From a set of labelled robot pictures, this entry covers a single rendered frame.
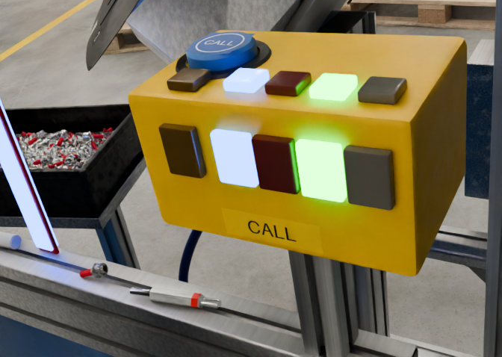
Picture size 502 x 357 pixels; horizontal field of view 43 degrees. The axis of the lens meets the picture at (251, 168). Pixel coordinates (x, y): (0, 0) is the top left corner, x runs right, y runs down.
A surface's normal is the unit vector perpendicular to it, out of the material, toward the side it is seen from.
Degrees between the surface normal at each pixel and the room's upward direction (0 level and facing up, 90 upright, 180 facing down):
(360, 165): 90
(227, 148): 90
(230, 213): 90
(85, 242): 0
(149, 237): 0
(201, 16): 55
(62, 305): 90
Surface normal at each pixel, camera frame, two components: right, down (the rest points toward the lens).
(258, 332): -0.16, -0.85
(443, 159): 0.86, 0.13
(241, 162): -0.48, 0.51
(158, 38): 0.00, -0.07
